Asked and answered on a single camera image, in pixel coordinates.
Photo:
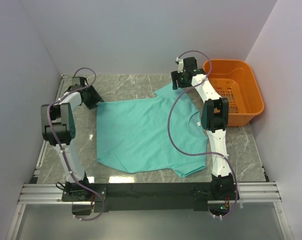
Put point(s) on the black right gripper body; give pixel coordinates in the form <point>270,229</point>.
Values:
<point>180,78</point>

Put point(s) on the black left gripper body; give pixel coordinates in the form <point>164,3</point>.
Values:
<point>92,97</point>

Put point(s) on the orange plastic basket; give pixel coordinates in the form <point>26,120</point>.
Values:
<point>234,79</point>

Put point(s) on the teal t shirt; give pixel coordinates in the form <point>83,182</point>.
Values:
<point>143,135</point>

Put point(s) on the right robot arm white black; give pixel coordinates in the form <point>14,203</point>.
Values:
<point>214,120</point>

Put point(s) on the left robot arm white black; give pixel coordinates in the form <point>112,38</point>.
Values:
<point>59,129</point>

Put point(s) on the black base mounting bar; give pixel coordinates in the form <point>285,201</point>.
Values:
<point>150,196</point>

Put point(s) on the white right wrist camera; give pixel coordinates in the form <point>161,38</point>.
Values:
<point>180,63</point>

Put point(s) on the aluminium frame rail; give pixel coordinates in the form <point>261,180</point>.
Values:
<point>253,184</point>

